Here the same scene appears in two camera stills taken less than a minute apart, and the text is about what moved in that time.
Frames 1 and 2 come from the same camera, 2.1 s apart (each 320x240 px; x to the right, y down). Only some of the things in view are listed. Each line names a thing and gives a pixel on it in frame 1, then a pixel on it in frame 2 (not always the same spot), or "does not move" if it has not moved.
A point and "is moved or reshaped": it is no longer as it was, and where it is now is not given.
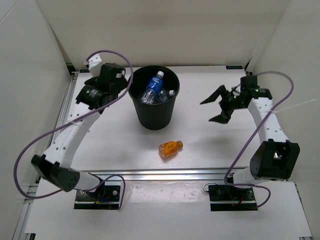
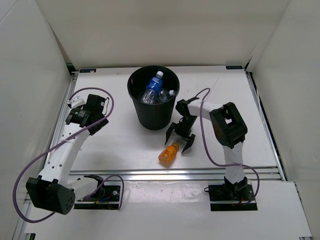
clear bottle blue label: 154,86 does not move
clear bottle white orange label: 164,95 does not move
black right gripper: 224,117 to 190,140
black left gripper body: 123,84 to 100,117
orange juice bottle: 168,148 is moved or reshaped
